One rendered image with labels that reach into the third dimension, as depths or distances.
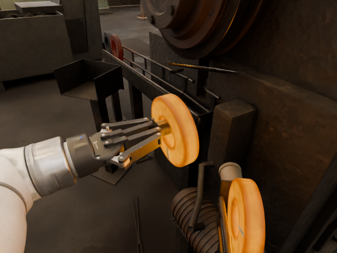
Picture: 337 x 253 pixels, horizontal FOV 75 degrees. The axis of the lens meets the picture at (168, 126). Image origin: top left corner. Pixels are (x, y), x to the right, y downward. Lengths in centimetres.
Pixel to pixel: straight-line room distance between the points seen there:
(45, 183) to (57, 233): 100
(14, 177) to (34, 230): 109
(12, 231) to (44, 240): 109
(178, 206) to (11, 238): 51
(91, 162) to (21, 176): 10
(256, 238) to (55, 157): 34
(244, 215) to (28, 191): 34
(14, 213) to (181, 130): 26
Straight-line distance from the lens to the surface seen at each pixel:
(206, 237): 67
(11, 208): 32
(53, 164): 38
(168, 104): 41
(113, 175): 153
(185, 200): 71
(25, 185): 39
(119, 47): 153
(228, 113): 61
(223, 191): 54
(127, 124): 46
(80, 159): 39
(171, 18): 61
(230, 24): 56
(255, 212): 42
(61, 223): 142
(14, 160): 40
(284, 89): 61
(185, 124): 40
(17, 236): 31
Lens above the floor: 110
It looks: 35 degrees down
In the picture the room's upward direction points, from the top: straight up
